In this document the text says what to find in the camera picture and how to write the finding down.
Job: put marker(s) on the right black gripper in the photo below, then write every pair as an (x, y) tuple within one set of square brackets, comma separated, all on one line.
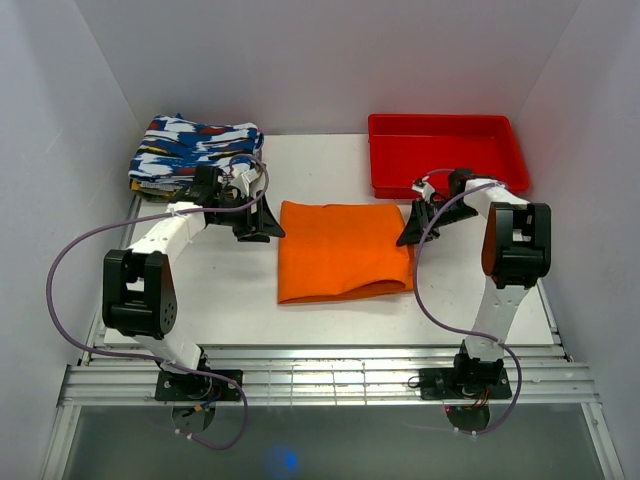
[(410, 234)]

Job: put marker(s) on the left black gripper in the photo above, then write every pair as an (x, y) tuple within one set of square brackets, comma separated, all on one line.
[(256, 227)]

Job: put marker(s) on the orange trousers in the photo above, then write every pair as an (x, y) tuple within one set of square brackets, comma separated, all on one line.
[(340, 252)]

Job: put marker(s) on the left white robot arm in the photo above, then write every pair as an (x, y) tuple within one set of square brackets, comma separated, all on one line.
[(139, 299)]

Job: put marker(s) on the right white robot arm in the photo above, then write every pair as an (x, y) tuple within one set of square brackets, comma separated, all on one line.
[(515, 254)]

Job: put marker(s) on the stack of folded clothes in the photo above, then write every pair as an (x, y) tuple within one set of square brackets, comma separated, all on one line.
[(155, 190)]

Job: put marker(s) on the blue patterned folded trousers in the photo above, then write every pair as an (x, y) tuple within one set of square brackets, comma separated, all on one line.
[(172, 147)]

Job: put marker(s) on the red plastic tray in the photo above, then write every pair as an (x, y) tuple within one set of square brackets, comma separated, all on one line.
[(405, 147)]

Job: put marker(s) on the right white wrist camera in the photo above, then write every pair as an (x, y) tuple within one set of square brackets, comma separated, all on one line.
[(423, 187)]

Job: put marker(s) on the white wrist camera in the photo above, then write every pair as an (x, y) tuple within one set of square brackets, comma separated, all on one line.
[(423, 187), (246, 180)]

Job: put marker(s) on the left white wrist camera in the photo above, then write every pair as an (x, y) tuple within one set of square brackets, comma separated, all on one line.
[(246, 180)]

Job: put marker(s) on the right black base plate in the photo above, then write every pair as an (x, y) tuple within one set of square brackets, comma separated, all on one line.
[(446, 384)]

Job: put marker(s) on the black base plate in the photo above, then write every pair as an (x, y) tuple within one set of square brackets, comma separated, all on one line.
[(446, 384), (177, 387)]

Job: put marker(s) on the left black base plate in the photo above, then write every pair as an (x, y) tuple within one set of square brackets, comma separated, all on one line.
[(177, 387)]

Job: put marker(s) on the aluminium frame rails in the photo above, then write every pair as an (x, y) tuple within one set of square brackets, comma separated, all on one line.
[(358, 361)]

